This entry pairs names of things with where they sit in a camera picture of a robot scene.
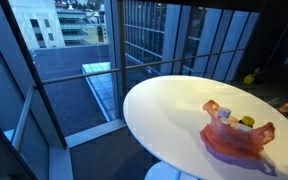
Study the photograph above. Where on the white bottle with lavender cap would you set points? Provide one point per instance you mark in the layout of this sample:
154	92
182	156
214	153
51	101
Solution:
224	112

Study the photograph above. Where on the dark bottle with yellow cap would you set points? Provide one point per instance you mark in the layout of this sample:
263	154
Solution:
247	120

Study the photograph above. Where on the metal window handrail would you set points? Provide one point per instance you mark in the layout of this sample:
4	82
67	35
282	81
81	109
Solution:
84	75
22	116

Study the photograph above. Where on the small yellow object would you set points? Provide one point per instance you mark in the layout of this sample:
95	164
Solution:
248	79

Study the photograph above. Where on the small orange object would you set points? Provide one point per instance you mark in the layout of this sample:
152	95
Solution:
285	108

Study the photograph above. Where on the white table pedestal base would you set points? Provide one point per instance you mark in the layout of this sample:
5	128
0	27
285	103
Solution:
164	171

